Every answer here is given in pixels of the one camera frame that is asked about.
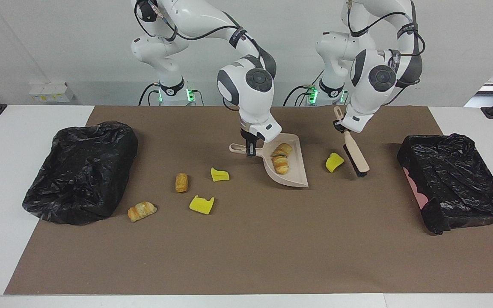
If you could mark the beige plastic dustpan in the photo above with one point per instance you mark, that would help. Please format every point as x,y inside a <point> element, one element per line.
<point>295,173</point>

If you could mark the yellow sponge chunk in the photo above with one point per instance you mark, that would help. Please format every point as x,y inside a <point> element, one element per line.
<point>334,162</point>

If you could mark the bin covered by black bag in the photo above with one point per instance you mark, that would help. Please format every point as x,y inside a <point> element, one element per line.
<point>79,171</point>

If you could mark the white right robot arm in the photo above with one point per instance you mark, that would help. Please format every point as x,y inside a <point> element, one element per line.
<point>250,102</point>

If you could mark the yellow arched sponge piece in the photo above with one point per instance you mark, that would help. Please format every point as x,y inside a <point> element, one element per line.
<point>219,175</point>

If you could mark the brown table mat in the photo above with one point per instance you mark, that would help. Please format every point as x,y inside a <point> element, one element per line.
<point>229,256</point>

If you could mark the yellow sponge with green layer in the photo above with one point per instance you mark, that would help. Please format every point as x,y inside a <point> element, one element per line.
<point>200,205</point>

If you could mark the white power strip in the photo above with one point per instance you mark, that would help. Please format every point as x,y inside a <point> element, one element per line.
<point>49,92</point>

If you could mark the striped orange croissant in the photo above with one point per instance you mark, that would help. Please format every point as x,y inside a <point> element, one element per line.
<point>283,149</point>
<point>141,211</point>

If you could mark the brown bread roll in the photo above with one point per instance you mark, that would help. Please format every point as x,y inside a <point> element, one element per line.
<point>181,182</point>

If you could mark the pink bin with black bag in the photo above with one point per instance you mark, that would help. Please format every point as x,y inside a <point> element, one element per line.
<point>456,179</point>

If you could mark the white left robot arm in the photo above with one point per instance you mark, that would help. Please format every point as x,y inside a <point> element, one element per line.
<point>370,98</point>

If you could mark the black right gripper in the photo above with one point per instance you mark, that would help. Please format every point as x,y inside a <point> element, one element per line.
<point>248,136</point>

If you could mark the beige hand brush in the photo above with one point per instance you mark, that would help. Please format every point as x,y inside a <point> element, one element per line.
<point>357,156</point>

